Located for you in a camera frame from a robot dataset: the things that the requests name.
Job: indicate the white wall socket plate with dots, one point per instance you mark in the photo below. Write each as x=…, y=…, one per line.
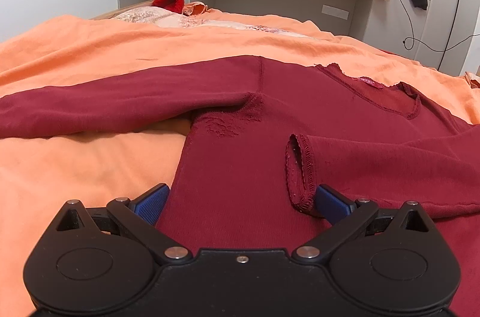
x=335, y=11

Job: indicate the wooden bed headboard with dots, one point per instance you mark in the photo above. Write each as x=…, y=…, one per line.
x=127, y=7

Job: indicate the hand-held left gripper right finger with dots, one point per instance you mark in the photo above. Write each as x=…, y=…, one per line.
x=330, y=205

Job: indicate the dark red knit sweater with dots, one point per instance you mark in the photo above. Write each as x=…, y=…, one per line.
x=243, y=152

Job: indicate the orange pillow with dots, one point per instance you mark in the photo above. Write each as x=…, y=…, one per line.
x=195, y=8

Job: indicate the orange blanket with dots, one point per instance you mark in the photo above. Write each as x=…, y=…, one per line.
x=93, y=39

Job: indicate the floral pillow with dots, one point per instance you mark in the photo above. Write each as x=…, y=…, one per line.
x=142, y=15

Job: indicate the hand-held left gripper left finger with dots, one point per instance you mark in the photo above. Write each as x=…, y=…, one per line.
x=152, y=205

